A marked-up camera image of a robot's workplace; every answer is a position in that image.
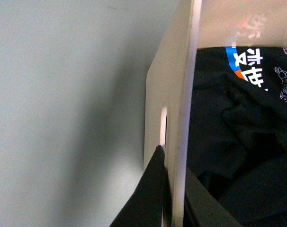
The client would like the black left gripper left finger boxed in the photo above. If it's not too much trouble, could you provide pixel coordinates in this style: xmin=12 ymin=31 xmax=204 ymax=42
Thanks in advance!
xmin=110 ymin=145 xmax=170 ymax=227

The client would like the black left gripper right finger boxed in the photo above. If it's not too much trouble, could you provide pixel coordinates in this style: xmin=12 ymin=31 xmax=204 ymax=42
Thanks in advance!
xmin=183 ymin=168 xmax=241 ymax=227

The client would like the white plastic hamper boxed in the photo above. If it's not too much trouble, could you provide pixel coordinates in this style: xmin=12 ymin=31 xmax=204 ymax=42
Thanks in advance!
xmin=144 ymin=0 xmax=287 ymax=227

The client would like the black printed t-shirt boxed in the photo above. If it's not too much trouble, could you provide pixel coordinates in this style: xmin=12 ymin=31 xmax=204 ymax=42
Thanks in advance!
xmin=187 ymin=47 xmax=287 ymax=227

